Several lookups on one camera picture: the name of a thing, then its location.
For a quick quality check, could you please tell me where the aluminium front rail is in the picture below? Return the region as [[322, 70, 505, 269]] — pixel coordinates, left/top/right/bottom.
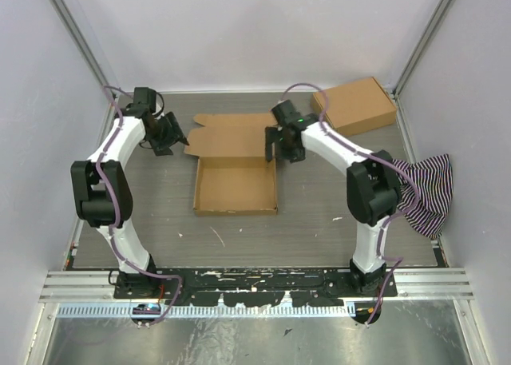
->
[[40, 268, 473, 306]]

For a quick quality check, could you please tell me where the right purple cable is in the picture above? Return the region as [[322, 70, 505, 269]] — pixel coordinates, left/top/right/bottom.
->
[[278, 82, 420, 326]]

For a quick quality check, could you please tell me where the purple cable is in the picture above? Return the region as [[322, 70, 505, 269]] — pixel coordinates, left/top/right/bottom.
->
[[95, 85, 184, 328], [278, 82, 420, 326]]

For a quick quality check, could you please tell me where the striped purple black cloth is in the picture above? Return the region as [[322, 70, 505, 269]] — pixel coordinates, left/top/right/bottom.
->
[[393, 154, 454, 240]]

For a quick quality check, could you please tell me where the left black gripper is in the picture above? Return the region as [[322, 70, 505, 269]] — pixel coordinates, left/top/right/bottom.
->
[[146, 112, 188, 157]]

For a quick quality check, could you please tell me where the right aluminium corner post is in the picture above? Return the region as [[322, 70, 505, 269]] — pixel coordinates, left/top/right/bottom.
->
[[390, 0, 468, 101]]

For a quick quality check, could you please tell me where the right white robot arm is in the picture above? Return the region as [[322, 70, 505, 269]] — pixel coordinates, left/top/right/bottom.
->
[[265, 115, 401, 297]]

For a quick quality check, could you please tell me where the folded closed cardboard box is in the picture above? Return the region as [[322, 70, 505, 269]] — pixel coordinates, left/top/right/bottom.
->
[[325, 77, 397, 137]]

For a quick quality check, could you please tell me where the aluminium corner post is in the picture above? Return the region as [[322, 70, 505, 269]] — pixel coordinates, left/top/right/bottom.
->
[[49, 0, 118, 86], [390, 0, 468, 101]]

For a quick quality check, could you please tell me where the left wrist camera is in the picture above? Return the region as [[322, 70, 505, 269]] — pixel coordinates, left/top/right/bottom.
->
[[127, 87, 164, 117]]

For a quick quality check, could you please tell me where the left aluminium corner post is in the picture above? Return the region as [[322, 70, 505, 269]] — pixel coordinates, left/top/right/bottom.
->
[[49, 0, 118, 86]]

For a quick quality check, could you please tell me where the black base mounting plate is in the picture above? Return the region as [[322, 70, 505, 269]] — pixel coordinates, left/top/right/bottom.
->
[[109, 267, 397, 307]]

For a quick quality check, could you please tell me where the cardboard box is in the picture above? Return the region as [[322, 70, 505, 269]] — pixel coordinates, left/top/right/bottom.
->
[[184, 112, 278, 216], [325, 77, 397, 137]]

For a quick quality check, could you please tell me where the white slotted cable duct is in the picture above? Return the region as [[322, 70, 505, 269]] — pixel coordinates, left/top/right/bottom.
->
[[57, 303, 356, 319]]

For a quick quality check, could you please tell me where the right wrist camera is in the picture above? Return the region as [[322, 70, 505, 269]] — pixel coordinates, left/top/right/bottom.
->
[[271, 100, 319, 131]]

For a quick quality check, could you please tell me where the small green circuit board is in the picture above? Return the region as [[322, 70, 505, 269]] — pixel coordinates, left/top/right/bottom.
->
[[132, 303, 161, 315]]

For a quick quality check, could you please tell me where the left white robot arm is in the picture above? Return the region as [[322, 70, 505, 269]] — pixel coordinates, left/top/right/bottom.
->
[[70, 110, 188, 299]]

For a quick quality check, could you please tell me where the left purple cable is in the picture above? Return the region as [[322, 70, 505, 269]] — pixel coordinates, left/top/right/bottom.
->
[[95, 85, 184, 328]]

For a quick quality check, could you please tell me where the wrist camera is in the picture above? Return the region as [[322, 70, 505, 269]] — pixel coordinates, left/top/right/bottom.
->
[[271, 100, 319, 131], [127, 87, 164, 117]]

